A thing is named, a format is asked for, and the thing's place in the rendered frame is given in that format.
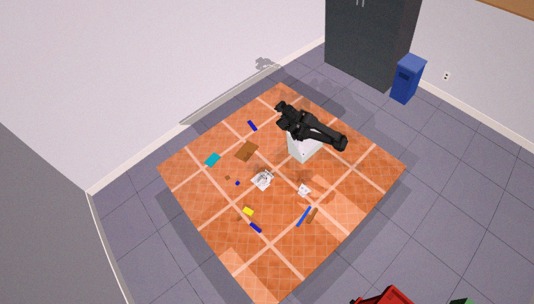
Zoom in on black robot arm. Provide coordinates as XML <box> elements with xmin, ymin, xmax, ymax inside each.
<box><xmin>276</xmin><ymin>104</ymin><xmax>348</xmax><ymax>152</ymax></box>

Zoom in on yellow block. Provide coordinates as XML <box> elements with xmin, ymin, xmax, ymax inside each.
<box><xmin>242</xmin><ymin>206</ymin><xmax>254</xmax><ymax>216</ymax></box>

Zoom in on tan flat rectangular plate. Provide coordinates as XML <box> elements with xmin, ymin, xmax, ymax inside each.
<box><xmin>234</xmin><ymin>141</ymin><xmax>259</xmax><ymax>162</ymax></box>

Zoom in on cyan flat plate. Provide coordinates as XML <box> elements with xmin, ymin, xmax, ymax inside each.
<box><xmin>204</xmin><ymin>153</ymin><xmax>220</xmax><ymax>167</ymax></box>

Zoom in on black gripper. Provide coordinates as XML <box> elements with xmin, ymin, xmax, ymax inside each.
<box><xmin>274</xmin><ymin>100</ymin><xmax>297</xmax><ymax>132</ymax></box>

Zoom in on orange-brown rectangular block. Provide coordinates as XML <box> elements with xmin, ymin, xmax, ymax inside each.
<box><xmin>307</xmin><ymin>207</ymin><xmax>318</xmax><ymax>224</ymax></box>

